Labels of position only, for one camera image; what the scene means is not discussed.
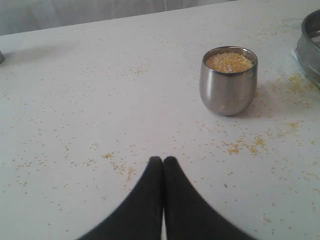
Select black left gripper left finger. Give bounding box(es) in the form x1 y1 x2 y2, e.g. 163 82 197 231
80 156 163 240

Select round steel mesh sieve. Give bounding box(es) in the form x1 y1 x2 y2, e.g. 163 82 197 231
295 9 320 87

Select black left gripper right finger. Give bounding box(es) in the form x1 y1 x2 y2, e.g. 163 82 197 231
163 156 253 240

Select yellow millet grains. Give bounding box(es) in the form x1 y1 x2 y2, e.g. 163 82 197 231
205 52 253 74

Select stainless steel cup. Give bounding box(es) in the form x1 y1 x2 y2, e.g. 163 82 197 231
199 46 258 116

